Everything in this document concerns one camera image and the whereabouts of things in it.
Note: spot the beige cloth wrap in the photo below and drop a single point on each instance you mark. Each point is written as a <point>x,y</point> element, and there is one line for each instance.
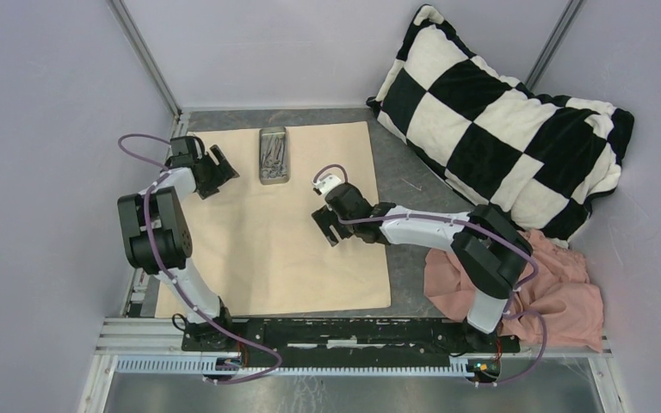
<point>257,245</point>

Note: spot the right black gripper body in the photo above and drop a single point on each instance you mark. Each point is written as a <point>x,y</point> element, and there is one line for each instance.
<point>324,218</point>

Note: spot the black white checkered pillow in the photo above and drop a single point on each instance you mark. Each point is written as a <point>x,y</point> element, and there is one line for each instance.
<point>541,160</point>

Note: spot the pink crumpled cloth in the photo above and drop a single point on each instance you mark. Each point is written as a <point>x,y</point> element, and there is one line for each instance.
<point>561,292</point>

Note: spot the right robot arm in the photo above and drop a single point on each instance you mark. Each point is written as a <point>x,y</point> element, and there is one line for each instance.
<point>491,251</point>

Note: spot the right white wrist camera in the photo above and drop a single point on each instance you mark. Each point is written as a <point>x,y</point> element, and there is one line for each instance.
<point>326,183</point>

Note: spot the metal instrument tray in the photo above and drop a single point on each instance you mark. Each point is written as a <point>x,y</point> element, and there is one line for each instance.
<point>273,159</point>

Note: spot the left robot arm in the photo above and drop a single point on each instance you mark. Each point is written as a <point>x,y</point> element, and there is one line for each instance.
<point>157,240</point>

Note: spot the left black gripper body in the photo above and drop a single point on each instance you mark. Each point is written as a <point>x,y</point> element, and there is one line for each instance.
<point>214,175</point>

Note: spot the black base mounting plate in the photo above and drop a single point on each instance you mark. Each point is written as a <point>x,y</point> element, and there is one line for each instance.
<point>348,342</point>

